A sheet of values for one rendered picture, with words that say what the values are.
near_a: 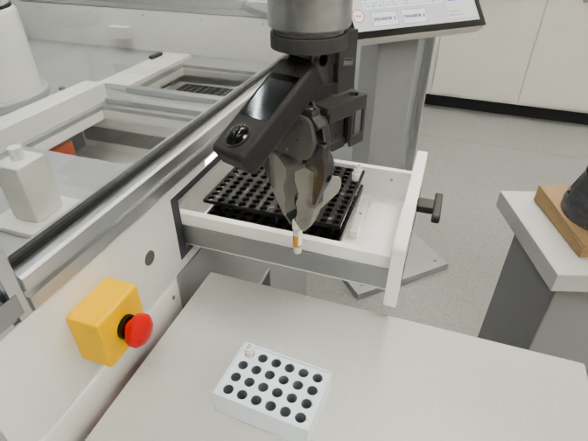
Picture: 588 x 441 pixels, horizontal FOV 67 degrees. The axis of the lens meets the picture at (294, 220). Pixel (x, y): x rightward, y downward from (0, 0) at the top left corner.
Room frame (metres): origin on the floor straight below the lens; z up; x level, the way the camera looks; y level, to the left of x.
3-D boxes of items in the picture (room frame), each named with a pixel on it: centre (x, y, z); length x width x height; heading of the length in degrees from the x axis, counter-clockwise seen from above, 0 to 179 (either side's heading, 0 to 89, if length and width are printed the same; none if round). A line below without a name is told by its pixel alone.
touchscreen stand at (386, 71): (1.58, -0.36, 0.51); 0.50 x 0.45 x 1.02; 24
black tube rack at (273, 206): (0.64, 0.01, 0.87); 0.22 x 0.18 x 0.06; 71
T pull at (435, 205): (0.56, -0.21, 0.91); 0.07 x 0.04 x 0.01; 161
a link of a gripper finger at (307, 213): (0.42, -0.03, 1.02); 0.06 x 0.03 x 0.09; 136
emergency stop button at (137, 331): (0.35, 0.18, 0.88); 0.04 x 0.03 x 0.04; 161
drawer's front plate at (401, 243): (0.57, -0.18, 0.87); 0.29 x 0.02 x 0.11; 161
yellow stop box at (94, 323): (0.36, 0.22, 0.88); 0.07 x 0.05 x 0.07; 161
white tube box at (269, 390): (0.33, 0.03, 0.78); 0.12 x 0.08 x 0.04; 67
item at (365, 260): (0.64, 0.02, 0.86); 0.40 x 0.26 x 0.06; 71
